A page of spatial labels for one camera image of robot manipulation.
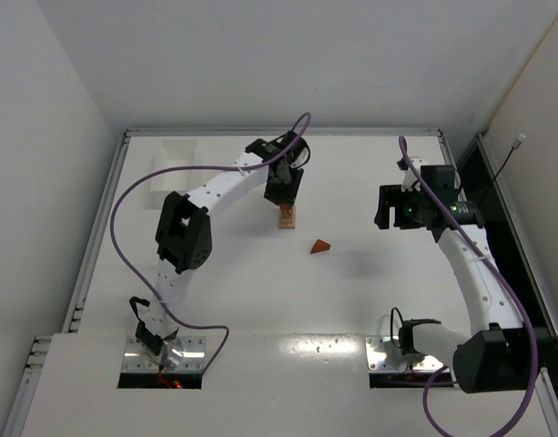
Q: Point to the red-brown wooden triangle block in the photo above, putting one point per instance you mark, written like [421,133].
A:
[319,246]

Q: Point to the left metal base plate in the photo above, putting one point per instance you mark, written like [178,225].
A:
[183,355]

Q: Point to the red-brown wooden arch block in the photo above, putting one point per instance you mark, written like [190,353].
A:
[285,211]

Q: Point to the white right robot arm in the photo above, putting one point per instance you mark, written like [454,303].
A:
[497,355]

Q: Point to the light wooden long block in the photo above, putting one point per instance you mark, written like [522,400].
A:
[283,224]

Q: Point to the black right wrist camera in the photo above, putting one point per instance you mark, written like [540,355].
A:
[440,178]

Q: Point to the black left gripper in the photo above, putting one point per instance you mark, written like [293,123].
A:
[282,195]

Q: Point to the white plastic tray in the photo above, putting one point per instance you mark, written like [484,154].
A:
[173,153]

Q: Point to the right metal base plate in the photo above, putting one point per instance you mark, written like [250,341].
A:
[385,358]

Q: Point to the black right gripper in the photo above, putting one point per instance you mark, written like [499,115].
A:
[392,207]

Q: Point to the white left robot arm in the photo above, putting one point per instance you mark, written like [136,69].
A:
[184,236]

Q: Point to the metal base plate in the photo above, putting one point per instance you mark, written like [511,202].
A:
[183,355]
[385,358]

